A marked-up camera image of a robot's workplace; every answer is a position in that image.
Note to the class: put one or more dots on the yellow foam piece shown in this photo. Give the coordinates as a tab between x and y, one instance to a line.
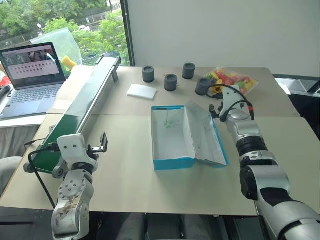
68	62

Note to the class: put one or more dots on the blue cardboard box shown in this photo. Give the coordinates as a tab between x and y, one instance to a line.
175	140

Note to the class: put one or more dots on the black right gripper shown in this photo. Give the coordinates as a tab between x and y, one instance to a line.
220	110

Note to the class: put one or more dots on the grey open laptop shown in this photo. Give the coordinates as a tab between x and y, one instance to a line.
32	82

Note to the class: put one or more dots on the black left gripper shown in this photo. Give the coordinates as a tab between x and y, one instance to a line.
95	149

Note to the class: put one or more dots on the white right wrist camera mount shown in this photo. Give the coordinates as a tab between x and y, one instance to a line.
231	98

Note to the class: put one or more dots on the translucent green plastic bag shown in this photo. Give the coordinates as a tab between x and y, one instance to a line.
65	42

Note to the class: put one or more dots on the green conveyor belt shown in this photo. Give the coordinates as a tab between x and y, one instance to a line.
82	105

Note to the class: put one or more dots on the grey chair seat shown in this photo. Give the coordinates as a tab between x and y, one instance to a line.
8	175

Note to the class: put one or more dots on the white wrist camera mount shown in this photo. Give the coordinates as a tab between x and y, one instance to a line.
71	150
231	98

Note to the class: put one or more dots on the white foam pad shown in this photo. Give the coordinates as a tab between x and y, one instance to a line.
141	91

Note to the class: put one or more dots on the bag of colourful toys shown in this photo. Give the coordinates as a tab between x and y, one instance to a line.
235	80

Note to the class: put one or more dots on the black window frame post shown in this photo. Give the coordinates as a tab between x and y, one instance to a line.
128	32

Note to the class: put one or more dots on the black flat panel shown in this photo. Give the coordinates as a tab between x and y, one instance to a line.
22	225

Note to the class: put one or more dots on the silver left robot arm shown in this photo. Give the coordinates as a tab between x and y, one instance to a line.
72	190

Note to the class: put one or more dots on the dark grey cylinder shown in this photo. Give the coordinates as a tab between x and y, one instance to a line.
148	74
202	87
188	71
170	83

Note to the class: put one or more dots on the black telephone handset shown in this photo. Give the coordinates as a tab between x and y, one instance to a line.
4	93

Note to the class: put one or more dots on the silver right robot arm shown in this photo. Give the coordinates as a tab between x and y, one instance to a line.
270	175

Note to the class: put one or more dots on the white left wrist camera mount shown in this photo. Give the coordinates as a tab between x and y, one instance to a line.
71	150

